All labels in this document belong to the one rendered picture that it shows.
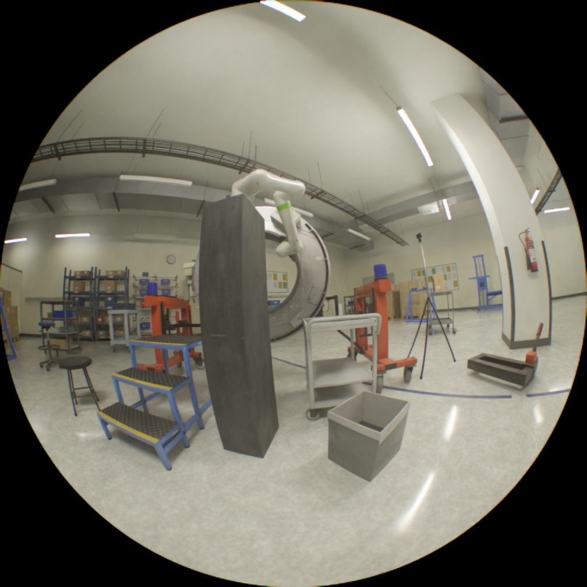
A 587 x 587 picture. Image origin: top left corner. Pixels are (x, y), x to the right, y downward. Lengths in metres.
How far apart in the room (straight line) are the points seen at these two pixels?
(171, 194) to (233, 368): 4.62
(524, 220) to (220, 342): 3.45
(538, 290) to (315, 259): 2.95
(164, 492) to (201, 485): 0.19
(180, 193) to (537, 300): 6.81
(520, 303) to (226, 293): 3.10
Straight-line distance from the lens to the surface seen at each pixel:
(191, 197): 5.06
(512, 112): 4.63
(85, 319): 6.71
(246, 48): 3.48
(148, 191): 5.13
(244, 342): 0.80
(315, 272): 1.78
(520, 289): 2.99
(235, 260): 0.83
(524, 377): 1.81
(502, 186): 3.31
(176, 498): 1.03
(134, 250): 7.16
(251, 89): 3.72
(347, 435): 0.87
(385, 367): 1.67
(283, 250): 1.51
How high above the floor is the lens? 0.80
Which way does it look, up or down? 4 degrees up
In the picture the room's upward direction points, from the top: 4 degrees counter-clockwise
